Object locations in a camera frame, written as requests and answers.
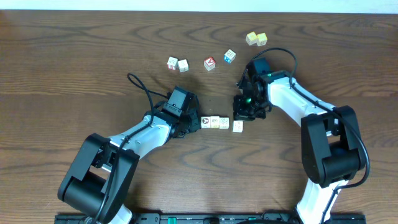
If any wooden block blue T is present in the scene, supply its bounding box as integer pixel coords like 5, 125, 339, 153
178, 59, 189, 72

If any wooden block red A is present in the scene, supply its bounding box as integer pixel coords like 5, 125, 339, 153
204, 57, 216, 71

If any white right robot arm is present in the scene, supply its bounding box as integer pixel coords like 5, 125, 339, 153
233, 70, 370, 223

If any wooden block green edge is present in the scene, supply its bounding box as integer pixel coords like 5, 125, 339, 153
210, 116, 220, 129

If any wooden block blue X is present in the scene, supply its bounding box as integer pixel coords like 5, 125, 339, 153
224, 49, 236, 63

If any wooden block red 3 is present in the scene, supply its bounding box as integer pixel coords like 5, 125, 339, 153
167, 57, 178, 70

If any wooden block letter Y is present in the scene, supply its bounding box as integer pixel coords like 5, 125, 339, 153
220, 117, 229, 129

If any yellow wooden block right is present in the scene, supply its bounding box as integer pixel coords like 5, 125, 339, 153
256, 33, 268, 46

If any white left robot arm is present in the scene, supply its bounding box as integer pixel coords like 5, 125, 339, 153
57, 108, 200, 223

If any yellow wooden block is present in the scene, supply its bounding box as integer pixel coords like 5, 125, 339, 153
246, 32, 258, 45
256, 33, 268, 46

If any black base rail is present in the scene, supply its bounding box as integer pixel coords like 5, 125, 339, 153
54, 210, 366, 224

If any wooden block green picture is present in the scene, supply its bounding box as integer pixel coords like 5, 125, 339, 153
233, 121, 244, 133

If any yellow wooden block left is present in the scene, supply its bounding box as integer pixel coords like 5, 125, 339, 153
246, 32, 258, 45

